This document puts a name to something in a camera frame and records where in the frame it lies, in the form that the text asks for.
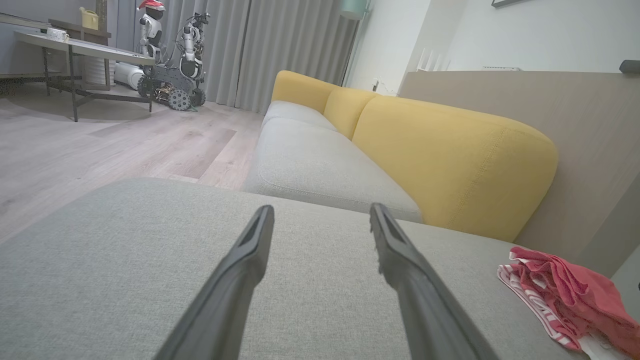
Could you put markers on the grey sofa ottoman seat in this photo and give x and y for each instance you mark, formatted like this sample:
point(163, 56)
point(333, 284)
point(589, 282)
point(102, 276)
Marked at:
point(125, 270)

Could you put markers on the white robot with red hat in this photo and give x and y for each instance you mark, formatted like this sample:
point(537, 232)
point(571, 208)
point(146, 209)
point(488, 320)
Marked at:
point(151, 27)

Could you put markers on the dark wooden cabinet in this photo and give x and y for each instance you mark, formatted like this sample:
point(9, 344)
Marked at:
point(92, 36)

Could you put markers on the grey sofa seat cushion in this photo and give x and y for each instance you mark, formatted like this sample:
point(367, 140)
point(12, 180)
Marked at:
point(295, 112)
point(310, 165)

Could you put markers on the red white basketball jersey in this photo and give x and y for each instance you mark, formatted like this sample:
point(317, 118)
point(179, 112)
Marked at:
point(535, 300)

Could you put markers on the white ribbed plant pot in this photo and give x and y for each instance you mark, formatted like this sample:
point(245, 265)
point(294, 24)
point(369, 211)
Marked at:
point(97, 72)

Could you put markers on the grey table with dark legs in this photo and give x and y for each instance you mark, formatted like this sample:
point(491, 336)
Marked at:
point(85, 47)

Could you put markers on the yellow watering can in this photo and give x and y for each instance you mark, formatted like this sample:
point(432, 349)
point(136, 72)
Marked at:
point(90, 19)

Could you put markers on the yellow sofa back cushion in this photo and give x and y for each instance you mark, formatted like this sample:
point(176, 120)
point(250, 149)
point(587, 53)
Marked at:
point(300, 87)
point(347, 110)
point(450, 160)

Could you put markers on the dark picture frame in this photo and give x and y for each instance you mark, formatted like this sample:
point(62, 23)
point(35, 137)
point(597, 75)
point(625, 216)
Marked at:
point(507, 2)

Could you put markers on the white cylinder device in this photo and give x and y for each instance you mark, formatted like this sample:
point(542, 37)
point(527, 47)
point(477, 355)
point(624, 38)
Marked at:
point(127, 75)

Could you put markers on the beige wooden wall panel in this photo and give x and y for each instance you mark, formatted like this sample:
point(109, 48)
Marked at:
point(575, 115)

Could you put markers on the grey pleated curtain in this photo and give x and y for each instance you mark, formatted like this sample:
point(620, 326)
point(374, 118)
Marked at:
point(260, 50)

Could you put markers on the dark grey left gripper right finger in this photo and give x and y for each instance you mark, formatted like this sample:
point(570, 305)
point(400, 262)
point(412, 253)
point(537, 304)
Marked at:
point(430, 315)

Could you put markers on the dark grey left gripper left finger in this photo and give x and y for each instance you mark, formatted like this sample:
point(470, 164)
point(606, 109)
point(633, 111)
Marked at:
point(225, 310)

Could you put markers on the wheeled robot with arm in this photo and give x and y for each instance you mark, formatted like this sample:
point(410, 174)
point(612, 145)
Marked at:
point(182, 75)

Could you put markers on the red sports shorts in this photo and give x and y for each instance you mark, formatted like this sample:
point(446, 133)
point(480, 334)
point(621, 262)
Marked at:
point(575, 285)

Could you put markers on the white upright rack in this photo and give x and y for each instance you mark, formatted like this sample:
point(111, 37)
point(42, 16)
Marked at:
point(432, 60)

